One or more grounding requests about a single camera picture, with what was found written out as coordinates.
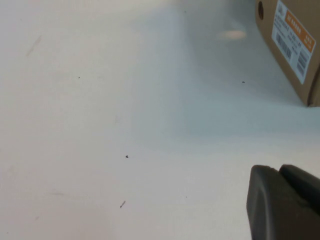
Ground brown cardboard shoe box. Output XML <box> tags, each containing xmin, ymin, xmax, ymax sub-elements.
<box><xmin>254</xmin><ymin>0</ymin><xmax>320</xmax><ymax>108</ymax></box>

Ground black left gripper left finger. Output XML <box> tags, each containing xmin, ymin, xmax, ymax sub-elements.
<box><xmin>245</xmin><ymin>164</ymin><xmax>320</xmax><ymax>240</ymax></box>

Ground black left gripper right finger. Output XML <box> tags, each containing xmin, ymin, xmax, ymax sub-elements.
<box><xmin>278</xmin><ymin>163</ymin><xmax>320</xmax><ymax>213</ymax></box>

